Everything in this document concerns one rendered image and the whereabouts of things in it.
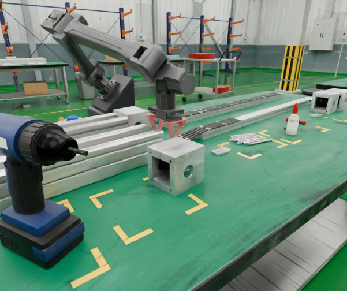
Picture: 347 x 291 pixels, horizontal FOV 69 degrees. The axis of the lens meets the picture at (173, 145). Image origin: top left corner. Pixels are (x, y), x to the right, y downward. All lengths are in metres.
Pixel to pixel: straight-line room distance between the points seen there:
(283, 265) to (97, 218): 0.93
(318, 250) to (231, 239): 0.97
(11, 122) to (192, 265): 0.32
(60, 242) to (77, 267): 0.04
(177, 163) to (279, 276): 0.81
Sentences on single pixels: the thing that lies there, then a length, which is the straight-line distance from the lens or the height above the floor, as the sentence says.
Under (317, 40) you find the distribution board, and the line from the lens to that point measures 12.22.
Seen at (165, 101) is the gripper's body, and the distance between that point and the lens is 0.73.
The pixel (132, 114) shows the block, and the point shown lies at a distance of 0.87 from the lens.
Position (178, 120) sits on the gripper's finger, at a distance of 0.72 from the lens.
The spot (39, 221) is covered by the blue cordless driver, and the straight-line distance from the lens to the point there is 0.43.
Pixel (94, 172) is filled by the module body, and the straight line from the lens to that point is 0.63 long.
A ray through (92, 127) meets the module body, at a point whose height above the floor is 0.86.
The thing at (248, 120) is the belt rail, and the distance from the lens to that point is 1.12.
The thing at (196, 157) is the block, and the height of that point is 0.85.
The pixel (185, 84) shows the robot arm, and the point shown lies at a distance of 0.67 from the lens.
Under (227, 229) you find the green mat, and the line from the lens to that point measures 0.49.
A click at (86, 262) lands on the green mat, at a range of 0.44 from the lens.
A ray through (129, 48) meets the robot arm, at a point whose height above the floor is 1.08.
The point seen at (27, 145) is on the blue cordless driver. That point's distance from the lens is 0.35.
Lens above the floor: 1.09
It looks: 22 degrees down
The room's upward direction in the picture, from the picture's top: straight up
